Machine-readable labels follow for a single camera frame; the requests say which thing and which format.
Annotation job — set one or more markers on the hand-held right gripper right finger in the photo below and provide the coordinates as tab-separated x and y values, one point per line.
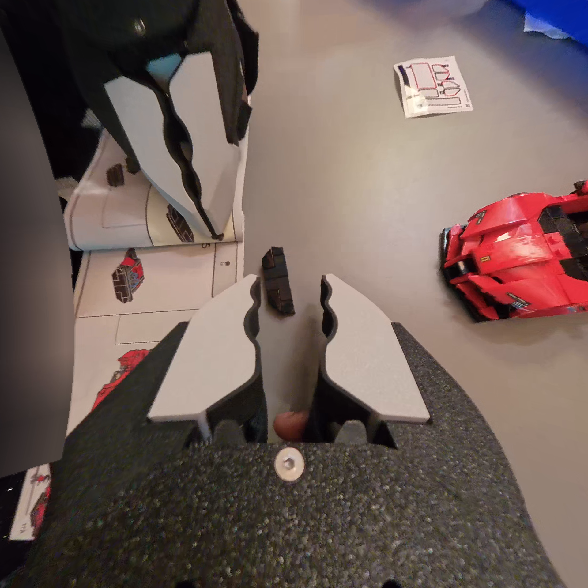
372	363

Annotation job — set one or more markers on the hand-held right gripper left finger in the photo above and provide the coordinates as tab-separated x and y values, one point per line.
216	363

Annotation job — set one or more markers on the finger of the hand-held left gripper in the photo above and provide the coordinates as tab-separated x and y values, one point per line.
142	128
211	128

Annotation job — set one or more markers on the lego instruction booklet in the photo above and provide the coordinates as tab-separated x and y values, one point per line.
174	275

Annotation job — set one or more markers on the red lego car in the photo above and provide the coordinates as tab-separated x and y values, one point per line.
505	266

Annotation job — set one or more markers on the person's right hand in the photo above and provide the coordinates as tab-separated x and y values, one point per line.
291	425

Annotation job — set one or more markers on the white sticker sheet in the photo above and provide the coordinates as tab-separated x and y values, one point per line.
432	87

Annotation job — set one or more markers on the blue plastic bin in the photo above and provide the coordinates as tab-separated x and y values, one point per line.
556	16

